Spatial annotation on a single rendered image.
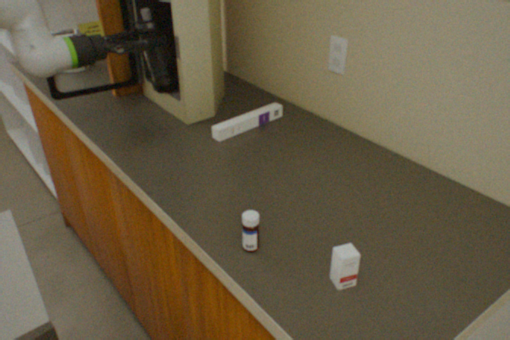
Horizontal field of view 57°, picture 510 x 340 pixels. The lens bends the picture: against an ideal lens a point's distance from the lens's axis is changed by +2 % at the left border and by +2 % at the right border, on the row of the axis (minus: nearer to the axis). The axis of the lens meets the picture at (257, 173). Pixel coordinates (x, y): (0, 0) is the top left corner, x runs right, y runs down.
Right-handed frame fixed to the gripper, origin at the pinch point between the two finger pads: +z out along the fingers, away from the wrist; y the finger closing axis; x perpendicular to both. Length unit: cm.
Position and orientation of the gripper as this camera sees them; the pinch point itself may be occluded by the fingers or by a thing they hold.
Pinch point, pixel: (152, 37)
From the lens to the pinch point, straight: 161.0
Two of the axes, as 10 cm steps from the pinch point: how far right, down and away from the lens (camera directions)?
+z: 7.9, -3.3, 5.3
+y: -6.2, -4.2, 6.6
